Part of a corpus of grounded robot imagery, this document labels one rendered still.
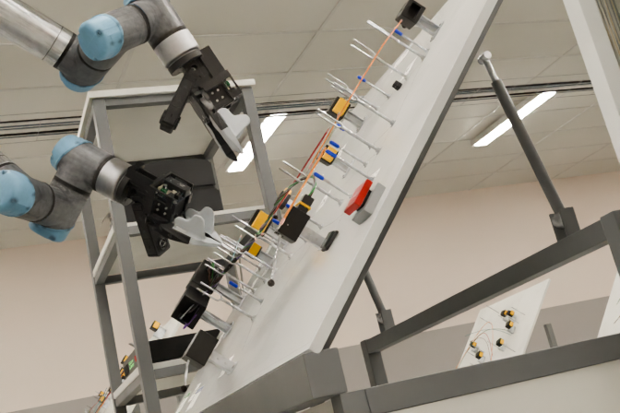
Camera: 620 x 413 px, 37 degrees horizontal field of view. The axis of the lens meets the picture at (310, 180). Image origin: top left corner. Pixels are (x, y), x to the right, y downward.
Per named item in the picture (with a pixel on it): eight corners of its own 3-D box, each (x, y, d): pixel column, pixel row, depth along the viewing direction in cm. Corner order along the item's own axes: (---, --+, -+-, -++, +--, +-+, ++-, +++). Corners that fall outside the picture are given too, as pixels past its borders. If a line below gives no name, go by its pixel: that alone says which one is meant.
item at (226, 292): (236, 301, 256) (191, 274, 255) (252, 288, 240) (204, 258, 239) (224, 322, 253) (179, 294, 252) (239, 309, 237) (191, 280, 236)
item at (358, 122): (359, 121, 235) (329, 101, 234) (369, 114, 224) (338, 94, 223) (350, 136, 234) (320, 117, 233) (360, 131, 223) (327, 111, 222)
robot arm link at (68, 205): (6, 219, 169) (35, 166, 169) (41, 229, 179) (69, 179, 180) (38, 239, 166) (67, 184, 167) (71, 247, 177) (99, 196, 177)
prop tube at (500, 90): (565, 226, 171) (493, 80, 177) (556, 230, 173) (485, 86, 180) (578, 221, 172) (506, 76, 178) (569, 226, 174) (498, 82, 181)
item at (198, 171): (124, 226, 264) (113, 163, 269) (111, 249, 284) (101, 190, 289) (225, 214, 276) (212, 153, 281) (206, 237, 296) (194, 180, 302)
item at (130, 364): (143, 366, 250) (138, 341, 252) (125, 385, 282) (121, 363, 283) (257, 344, 263) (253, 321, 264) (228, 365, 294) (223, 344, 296)
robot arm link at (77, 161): (58, 173, 180) (79, 135, 180) (104, 199, 177) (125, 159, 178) (40, 167, 172) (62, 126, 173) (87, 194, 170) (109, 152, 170)
